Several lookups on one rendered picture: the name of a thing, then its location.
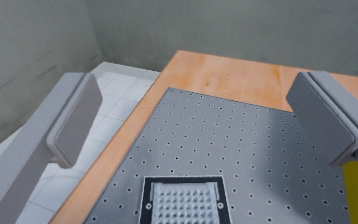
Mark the white well plate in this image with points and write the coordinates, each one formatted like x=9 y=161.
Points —
x=181 y=209

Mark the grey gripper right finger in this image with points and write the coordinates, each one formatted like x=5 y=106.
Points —
x=328 y=113

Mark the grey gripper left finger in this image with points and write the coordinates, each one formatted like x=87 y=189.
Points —
x=55 y=134

